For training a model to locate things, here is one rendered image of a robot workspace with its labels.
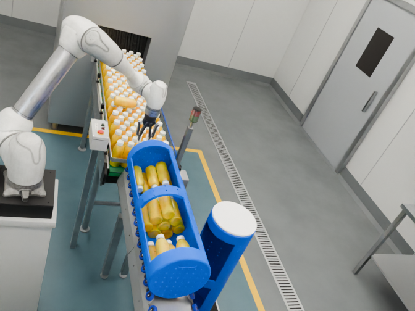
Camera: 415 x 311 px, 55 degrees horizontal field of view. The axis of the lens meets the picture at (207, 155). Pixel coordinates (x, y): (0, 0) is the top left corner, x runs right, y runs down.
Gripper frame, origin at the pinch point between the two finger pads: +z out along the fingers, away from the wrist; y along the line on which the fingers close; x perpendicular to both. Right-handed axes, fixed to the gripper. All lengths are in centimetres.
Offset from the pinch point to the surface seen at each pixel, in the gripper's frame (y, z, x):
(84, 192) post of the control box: -26, 53, 7
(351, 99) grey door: 323, 19, 197
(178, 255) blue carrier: -1, -12, -101
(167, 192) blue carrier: 1, -13, -61
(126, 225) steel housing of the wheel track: -10, 24, -50
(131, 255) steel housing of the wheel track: -10, 24, -71
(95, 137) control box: -29.2, 1.1, -1.4
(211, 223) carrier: 35, 11, -58
